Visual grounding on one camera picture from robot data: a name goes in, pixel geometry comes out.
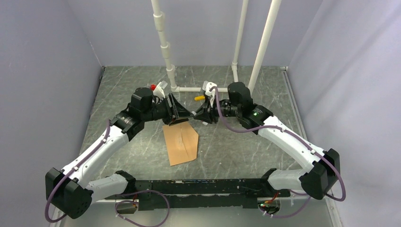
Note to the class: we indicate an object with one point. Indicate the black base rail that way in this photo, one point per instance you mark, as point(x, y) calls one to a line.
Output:
point(247, 193)

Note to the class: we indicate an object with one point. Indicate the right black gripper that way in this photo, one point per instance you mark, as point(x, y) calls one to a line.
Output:
point(210, 117)

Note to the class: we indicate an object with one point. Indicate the wrist white camera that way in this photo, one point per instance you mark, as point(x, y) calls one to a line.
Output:
point(209, 92)
point(158, 90)

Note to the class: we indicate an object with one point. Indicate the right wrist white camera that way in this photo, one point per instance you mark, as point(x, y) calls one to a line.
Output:
point(209, 92)

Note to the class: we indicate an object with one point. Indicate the white pvc pipe frame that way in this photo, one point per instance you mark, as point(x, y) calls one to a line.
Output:
point(159, 20)

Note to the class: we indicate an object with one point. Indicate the brown paper envelope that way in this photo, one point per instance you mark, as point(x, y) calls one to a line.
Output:
point(181, 143)

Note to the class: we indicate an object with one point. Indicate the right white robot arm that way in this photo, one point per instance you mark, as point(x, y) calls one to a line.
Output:
point(319, 175)

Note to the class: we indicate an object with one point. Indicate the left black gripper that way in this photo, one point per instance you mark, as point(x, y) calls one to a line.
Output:
point(179, 111)

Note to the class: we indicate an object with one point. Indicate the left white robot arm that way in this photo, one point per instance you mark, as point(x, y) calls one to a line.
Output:
point(71, 189)

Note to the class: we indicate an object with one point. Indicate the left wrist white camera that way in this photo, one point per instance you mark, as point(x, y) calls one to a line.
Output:
point(158, 90)

